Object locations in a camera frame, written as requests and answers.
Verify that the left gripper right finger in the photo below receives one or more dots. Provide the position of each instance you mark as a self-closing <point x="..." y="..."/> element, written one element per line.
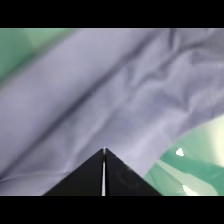
<point x="125" y="181"/>

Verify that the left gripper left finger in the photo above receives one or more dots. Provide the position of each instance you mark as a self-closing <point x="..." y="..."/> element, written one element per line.
<point x="85" y="181"/>

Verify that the lavender shirt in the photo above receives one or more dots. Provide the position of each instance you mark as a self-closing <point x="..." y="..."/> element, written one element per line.
<point x="100" y="100"/>

